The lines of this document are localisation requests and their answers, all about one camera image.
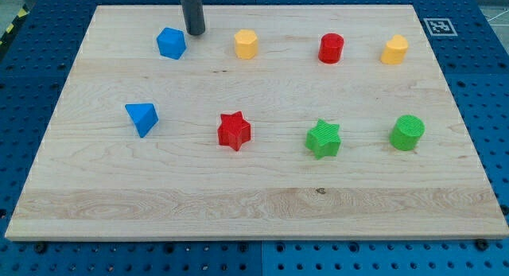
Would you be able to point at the green cylinder block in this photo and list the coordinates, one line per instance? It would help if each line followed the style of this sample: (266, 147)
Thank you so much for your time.
(406, 132)

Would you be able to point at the blue triangle block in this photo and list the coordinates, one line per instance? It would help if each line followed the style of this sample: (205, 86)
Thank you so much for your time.
(143, 116)

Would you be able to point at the red star block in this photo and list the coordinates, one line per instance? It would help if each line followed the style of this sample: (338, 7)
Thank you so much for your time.
(234, 130)

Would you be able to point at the green star block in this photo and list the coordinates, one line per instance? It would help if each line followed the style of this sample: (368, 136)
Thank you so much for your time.
(323, 139)

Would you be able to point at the grey cylindrical pointer rod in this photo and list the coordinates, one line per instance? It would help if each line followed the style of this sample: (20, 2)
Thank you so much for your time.
(193, 16)

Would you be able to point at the yellow heart block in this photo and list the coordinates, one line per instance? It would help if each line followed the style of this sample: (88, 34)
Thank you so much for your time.
(395, 50)

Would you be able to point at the white fiducial marker tag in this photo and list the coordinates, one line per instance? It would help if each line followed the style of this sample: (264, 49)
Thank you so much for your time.
(440, 27)

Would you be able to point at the yellow hexagon block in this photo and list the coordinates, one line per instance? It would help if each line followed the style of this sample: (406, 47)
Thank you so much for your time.
(246, 44)

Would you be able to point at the blue cube block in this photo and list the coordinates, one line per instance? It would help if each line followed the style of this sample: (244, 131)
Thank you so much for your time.
(171, 43)

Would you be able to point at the red cylinder block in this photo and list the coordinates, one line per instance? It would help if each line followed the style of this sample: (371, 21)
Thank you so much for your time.
(331, 48)

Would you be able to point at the light wooden board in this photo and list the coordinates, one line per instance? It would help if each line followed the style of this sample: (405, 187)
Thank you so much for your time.
(95, 179)

